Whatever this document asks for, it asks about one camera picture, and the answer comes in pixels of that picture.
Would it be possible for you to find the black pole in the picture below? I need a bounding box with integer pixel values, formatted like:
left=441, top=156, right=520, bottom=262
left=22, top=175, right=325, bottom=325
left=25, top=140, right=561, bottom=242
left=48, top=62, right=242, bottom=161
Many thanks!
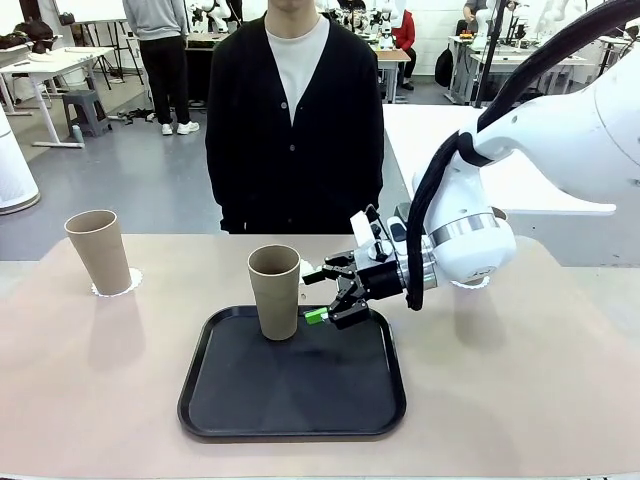
left=473, top=0, right=504, bottom=109

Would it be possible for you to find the person in grey hoodie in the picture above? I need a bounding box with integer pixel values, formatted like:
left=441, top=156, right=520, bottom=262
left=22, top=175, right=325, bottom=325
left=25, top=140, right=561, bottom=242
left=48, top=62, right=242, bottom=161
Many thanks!
left=122, top=0, right=200, bottom=136

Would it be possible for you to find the white cylindrical appliance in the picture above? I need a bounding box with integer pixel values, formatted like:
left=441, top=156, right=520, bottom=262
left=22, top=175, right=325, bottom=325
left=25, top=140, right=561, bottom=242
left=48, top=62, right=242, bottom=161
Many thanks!
left=0, top=107, right=42, bottom=216

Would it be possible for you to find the black backpack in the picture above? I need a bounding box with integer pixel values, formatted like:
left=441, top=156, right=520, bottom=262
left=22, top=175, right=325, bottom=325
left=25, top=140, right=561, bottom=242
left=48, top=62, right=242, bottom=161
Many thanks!
left=434, top=43, right=455, bottom=89

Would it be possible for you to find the dark bag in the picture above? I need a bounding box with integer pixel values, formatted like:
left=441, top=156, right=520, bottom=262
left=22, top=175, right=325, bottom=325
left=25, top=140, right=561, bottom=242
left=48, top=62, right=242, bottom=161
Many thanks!
left=13, top=19, right=55, bottom=51

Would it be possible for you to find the black plastic tray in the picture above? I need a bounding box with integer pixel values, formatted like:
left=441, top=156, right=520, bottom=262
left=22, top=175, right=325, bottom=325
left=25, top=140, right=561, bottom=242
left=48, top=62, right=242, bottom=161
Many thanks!
left=176, top=303, right=407, bottom=442

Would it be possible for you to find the person in red top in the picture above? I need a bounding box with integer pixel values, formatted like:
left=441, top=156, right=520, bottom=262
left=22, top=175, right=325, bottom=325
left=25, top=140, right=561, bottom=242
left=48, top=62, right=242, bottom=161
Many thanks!
left=392, top=9, right=417, bottom=91

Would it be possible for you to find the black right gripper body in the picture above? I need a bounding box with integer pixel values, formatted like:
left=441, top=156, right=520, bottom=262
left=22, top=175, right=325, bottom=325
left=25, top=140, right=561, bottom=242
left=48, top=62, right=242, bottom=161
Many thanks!
left=355, top=245, right=412, bottom=304

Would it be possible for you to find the large white table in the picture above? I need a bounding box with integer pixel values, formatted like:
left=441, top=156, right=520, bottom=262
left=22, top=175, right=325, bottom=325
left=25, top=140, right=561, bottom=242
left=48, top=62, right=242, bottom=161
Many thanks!
left=382, top=102, right=618, bottom=216

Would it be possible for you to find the person in black cardigan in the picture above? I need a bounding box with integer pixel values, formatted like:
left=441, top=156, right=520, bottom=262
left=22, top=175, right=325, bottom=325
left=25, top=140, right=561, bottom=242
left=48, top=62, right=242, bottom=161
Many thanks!
left=204, top=0, right=386, bottom=235

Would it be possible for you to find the wooden top desk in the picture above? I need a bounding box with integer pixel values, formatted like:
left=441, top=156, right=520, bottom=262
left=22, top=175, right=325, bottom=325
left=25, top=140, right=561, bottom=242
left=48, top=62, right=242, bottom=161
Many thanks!
left=377, top=48, right=412, bottom=104

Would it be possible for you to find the white desk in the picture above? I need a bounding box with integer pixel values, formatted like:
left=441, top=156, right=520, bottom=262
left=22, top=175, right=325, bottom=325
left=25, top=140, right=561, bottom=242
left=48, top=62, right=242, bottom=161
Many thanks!
left=0, top=42, right=116, bottom=149

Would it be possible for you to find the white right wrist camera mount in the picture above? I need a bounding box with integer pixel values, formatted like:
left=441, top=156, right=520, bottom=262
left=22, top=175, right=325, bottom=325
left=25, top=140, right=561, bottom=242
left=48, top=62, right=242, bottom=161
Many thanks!
left=348, top=203, right=399, bottom=262

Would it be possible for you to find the grey plastic stool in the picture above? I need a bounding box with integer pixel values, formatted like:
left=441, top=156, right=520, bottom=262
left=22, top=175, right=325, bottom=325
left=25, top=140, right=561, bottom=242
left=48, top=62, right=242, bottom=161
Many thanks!
left=60, top=88, right=114, bottom=139

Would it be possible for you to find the white workbench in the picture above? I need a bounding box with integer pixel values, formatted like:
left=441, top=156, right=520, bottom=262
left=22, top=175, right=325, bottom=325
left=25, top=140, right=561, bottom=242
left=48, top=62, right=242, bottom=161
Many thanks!
left=469, top=49, right=591, bottom=109

